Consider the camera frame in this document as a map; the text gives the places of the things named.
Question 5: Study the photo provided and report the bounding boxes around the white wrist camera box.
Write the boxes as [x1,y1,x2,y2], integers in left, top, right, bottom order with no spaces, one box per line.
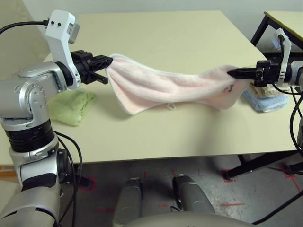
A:
[44,9,82,90]
[272,27,292,86]

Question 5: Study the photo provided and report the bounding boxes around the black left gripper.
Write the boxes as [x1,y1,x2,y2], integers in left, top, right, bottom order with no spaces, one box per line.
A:
[70,49,114,85]

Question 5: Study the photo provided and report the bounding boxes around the red floor tape square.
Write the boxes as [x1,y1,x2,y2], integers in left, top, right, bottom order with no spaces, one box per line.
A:
[79,176,97,192]
[221,169,237,183]

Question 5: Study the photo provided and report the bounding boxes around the grey right robot leg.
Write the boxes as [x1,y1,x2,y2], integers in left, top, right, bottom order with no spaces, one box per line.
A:
[172,174,216,215]

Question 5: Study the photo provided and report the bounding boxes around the black table leg frame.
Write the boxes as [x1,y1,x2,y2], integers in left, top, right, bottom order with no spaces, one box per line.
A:
[71,163,93,187]
[223,151,303,179]

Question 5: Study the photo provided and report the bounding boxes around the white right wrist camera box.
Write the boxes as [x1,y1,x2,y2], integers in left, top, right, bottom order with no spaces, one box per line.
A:
[272,27,292,86]

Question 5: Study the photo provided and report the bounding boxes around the pink terry towel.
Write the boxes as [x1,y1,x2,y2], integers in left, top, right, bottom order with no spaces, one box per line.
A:
[105,53,239,116]

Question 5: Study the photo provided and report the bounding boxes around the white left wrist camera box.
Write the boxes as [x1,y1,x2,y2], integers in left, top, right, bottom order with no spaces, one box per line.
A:
[44,9,82,90]

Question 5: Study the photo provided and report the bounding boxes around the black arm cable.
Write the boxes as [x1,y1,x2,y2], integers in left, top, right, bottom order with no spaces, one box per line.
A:
[252,35,303,225]
[0,20,83,225]

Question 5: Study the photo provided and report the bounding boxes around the red floor tape line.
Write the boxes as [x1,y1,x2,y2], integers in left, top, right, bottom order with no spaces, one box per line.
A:
[220,202,246,208]

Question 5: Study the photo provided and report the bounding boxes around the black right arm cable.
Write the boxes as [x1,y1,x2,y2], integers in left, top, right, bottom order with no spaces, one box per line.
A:
[252,35,303,225]

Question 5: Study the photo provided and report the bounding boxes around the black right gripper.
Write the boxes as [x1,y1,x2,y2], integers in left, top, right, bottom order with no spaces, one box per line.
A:
[228,60,283,87]

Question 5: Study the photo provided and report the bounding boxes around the beige folded towel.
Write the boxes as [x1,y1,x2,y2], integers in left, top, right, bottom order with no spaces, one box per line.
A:
[248,82,288,99]

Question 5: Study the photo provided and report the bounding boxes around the grey left robot leg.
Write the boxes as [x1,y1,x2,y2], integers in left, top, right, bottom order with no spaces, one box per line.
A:
[112,177,144,227]

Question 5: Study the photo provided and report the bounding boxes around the beige side table black frame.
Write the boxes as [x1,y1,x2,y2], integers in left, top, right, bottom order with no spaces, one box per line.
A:
[250,10,303,66]

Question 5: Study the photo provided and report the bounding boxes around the green folded towel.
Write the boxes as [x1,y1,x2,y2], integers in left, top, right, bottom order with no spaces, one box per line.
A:
[47,91,97,127]

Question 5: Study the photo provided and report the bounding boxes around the light blue folded towel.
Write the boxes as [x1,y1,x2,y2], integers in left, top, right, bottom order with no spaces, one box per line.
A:
[242,88,290,113]

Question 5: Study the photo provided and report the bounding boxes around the beige robot torso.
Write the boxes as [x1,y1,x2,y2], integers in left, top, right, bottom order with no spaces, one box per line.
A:
[111,211,254,227]

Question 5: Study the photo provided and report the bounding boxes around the brown wooden board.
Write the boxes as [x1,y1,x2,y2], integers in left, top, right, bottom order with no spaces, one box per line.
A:
[0,165,18,178]

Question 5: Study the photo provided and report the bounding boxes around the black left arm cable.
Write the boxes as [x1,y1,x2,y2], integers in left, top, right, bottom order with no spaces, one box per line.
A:
[0,20,83,225]

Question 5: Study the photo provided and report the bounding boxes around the grey robot leg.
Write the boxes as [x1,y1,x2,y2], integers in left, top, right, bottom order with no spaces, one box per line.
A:
[112,177,144,227]
[172,174,216,215]

